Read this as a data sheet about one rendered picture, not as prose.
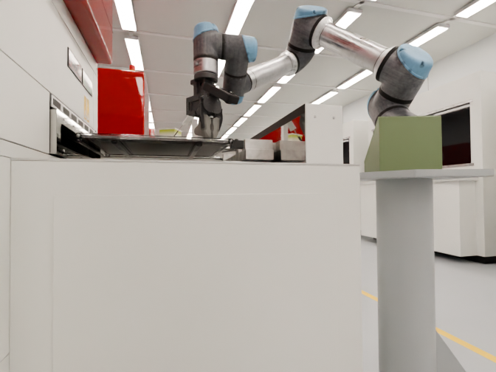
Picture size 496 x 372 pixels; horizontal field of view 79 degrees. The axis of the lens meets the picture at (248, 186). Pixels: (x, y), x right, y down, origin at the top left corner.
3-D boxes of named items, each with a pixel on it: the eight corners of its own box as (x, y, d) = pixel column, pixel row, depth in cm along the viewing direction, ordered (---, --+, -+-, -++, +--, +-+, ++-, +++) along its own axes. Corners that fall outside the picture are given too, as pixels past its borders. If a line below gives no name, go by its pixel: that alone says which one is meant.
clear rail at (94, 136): (74, 137, 68) (74, 131, 68) (75, 139, 69) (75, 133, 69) (234, 143, 78) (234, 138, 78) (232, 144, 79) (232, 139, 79)
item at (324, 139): (306, 165, 66) (305, 102, 66) (243, 177, 119) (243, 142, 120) (344, 166, 69) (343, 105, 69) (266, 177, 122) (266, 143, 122)
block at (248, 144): (244, 149, 82) (244, 138, 82) (241, 150, 85) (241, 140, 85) (272, 150, 84) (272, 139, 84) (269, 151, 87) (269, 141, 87)
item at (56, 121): (47, 153, 63) (48, 108, 63) (95, 169, 105) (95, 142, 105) (57, 153, 63) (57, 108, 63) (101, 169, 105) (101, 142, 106)
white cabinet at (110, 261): (5, 708, 45) (9, 159, 46) (114, 360, 138) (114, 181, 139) (373, 565, 62) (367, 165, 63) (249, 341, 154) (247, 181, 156)
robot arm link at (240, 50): (250, 66, 102) (218, 64, 100) (255, 32, 94) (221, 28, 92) (254, 77, 97) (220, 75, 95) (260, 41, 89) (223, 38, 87)
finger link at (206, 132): (198, 147, 93) (198, 118, 93) (212, 145, 89) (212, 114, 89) (190, 147, 91) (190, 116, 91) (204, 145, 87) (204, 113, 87)
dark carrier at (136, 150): (81, 136, 70) (81, 134, 70) (108, 155, 103) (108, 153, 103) (226, 142, 79) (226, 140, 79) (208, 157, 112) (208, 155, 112)
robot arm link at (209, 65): (223, 63, 92) (203, 54, 86) (223, 78, 92) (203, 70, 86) (207, 69, 97) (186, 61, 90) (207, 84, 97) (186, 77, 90)
